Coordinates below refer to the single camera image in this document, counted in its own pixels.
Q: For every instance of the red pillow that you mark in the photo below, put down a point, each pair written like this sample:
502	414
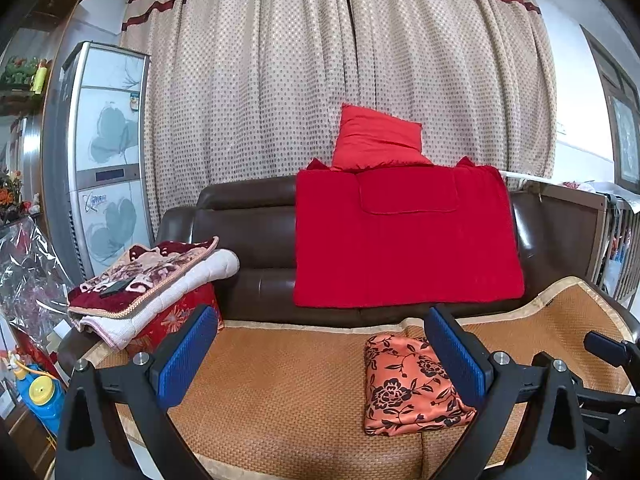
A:
369	139

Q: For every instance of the orange floral garment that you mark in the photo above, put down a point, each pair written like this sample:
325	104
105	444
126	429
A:
407	389

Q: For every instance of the red snack gift box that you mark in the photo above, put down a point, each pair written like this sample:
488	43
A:
172	319

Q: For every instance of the clear plastic wrapped item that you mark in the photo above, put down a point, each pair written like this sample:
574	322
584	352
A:
34	284

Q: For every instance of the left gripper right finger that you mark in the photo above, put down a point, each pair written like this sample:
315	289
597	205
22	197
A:
527	423

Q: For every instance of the beige dotted curtain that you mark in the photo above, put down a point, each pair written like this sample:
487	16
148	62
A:
247	89

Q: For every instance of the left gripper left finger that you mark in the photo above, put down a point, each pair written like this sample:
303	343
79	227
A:
92	442

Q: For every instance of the flower decoration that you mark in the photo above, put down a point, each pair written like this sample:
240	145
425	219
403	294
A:
12	206

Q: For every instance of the blue and yellow toy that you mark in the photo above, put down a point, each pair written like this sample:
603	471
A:
41	392

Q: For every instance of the woven rattan seat mat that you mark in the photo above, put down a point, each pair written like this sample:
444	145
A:
277	401

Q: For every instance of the dark brown leather sofa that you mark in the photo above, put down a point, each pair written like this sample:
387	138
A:
255	219

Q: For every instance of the brown wooden crib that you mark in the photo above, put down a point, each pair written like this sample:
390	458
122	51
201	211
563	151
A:
565	232

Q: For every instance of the red blanket on sofa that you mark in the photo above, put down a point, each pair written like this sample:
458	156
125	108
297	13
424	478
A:
392	236

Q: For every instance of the window with dark frame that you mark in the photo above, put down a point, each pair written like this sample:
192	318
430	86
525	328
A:
622	104

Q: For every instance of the black remote control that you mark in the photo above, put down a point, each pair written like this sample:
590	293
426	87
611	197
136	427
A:
117	287

